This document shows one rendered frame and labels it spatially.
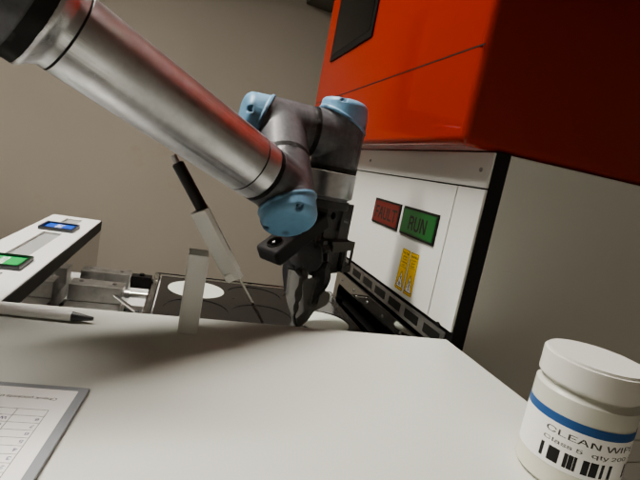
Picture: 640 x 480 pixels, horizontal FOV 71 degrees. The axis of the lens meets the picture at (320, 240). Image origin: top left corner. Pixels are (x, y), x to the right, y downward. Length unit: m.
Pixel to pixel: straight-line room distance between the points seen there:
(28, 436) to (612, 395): 0.37
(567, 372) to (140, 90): 0.41
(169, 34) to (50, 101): 0.84
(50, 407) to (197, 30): 3.12
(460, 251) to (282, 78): 2.93
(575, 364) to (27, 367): 0.41
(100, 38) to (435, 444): 0.42
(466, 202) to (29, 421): 0.53
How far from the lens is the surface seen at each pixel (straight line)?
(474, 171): 0.65
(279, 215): 0.55
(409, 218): 0.77
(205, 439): 0.34
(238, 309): 0.79
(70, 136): 3.28
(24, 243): 0.84
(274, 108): 0.65
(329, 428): 0.37
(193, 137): 0.48
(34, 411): 0.36
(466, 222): 0.64
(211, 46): 3.37
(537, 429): 0.39
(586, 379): 0.37
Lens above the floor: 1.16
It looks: 9 degrees down
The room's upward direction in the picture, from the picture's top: 11 degrees clockwise
